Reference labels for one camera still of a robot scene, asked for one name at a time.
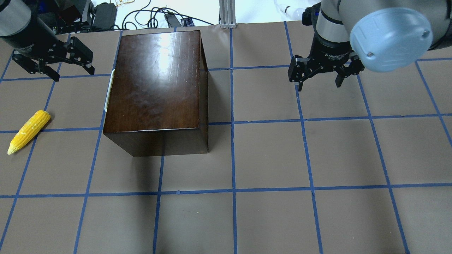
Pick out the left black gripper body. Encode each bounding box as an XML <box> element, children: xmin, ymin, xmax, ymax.
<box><xmin>1</xmin><ymin>19</ymin><xmax>66</xmax><ymax>61</ymax></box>

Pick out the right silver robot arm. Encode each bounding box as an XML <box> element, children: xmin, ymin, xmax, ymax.
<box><xmin>288</xmin><ymin>0</ymin><xmax>451</xmax><ymax>91</ymax></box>

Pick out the aluminium frame post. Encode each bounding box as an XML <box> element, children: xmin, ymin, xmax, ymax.
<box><xmin>219</xmin><ymin>0</ymin><xmax>237</xmax><ymax>29</ymax></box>

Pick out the dark wooden drawer box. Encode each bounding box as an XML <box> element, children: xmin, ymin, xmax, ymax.
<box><xmin>103</xmin><ymin>30</ymin><xmax>209</xmax><ymax>157</ymax></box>

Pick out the black power adapter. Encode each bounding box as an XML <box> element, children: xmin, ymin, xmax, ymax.
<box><xmin>165</xmin><ymin>12</ymin><xmax>182</xmax><ymax>28</ymax></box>

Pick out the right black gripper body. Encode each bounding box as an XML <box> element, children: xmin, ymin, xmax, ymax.
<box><xmin>309</xmin><ymin>34</ymin><xmax>352</xmax><ymax>73</ymax></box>

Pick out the wooden drawer with white handle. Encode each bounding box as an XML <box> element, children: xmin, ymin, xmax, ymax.
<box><xmin>104</xmin><ymin>68</ymin><xmax>115</xmax><ymax>112</ymax></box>

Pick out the yellow corn cob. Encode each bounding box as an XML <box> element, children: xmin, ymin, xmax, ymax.
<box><xmin>7</xmin><ymin>110</ymin><xmax>51</xmax><ymax>155</ymax></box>

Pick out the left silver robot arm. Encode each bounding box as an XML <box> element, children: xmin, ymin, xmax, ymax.
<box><xmin>0</xmin><ymin>0</ymin><xmax>95</xmax><ymax>81</ymax></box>

